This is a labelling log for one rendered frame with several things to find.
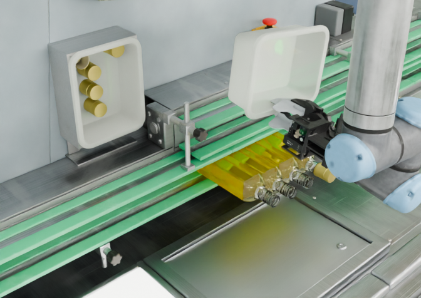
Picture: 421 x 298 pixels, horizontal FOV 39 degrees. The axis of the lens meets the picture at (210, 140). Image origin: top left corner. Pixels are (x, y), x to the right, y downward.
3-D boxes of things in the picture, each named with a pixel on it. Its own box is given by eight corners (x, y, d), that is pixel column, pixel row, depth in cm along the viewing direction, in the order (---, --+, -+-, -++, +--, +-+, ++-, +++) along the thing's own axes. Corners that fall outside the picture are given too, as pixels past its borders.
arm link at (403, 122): (415, 126, 91) (393, 183, 96) (453, 111, 97) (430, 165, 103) (374, 102, 95) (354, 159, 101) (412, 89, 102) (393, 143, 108)
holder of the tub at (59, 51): (63, 156, 137) (81, 170, 132) (47, 43, 123) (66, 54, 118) (125, 131, 147) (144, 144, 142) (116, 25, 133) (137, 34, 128)
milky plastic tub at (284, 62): (225, 24, 115) (258, 35, 109) (300, 14, 129) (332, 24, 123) (215, 107, 122) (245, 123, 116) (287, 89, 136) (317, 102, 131)
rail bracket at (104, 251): (77, 252, 134) (111, 284, 125) (74, 228, 130) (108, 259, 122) (93, 244, 136) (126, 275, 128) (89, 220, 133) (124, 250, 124)
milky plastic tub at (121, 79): (61, 138, 134) (81, 153, 128) (47, 43, 122) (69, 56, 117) (124, 113, 144) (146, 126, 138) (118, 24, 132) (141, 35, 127)
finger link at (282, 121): (255, 107, 122) (288, 128, 116) (274, 102, 125) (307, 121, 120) (252, 121, 123) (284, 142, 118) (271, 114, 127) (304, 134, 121)
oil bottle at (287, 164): (223, 153, 155) (285, 188, 141) (224, 134, 152) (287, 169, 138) (239, 146, 158) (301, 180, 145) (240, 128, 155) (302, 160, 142)
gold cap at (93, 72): (76, 61, 127) (86, 67, 124) (90, 57, 129) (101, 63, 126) (77, 76, 128) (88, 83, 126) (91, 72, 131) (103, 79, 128)
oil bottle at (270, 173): (207, 161, 152) (269, 199, 138) (207, 143, 149) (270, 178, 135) (223, 154, 155) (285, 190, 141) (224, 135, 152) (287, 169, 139)
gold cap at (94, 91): (78, 81, 129) (89, 87, 126) (92, 76, 131) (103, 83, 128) (79, 96, 131) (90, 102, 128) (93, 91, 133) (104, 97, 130)
